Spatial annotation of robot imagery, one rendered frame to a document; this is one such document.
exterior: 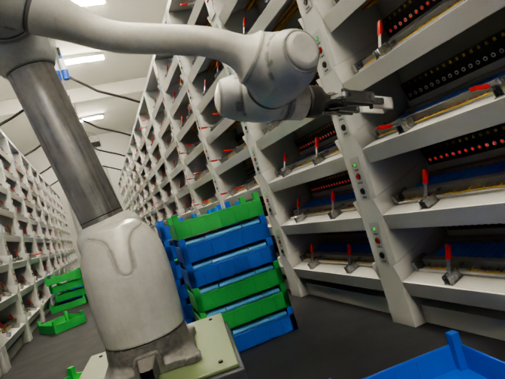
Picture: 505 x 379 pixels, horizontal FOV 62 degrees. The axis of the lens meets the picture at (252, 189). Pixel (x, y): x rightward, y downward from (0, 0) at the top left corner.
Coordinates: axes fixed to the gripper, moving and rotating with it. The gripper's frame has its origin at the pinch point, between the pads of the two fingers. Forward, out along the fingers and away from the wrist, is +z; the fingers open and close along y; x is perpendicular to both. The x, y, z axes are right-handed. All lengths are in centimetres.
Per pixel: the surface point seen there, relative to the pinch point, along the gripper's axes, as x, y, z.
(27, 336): 83, 222, -110
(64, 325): 79, 214, -88
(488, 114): 10.9, -28.6, 2.8
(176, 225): 25, 49, -43
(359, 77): -8.4, 3.2, -2.0
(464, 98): 5.1, -20.9, 6.0
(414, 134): 9.9, -9.3, 2.3
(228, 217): 24, 48, -26
